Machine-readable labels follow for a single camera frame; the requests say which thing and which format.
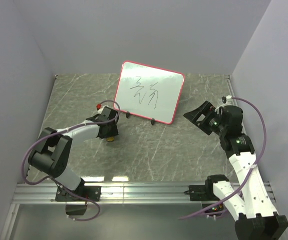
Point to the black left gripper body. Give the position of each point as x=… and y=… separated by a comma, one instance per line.
x=112, y=131

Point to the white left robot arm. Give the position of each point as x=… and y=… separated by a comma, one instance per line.
x=50, y=154

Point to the yellow whiteboard eraser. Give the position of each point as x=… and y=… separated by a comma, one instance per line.
x=110, y=139

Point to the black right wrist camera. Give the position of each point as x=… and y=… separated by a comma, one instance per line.
x=231, y=116

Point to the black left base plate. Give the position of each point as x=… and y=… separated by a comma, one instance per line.
x=90, y=192

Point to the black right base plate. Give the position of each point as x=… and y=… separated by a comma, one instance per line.
x=200, y=193

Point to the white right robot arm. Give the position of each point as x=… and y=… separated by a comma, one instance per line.
x=255, y=216

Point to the pink framed whiteboard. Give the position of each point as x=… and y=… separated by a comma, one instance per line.
x=148, y=92

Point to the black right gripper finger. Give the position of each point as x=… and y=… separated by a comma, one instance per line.
x=202, y=110
x=204, y=125

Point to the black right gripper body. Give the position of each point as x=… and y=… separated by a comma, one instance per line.
x=213, y=120

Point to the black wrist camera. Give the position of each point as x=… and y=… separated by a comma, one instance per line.
x=106, y=113
x=231, y=116

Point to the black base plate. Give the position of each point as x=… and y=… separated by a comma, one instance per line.
x=200, y=193
x=90, y=192

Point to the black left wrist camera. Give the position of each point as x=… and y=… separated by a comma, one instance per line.
x=106, y=113

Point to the aluminium mounting rail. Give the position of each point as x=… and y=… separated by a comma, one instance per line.
x=112, y=193

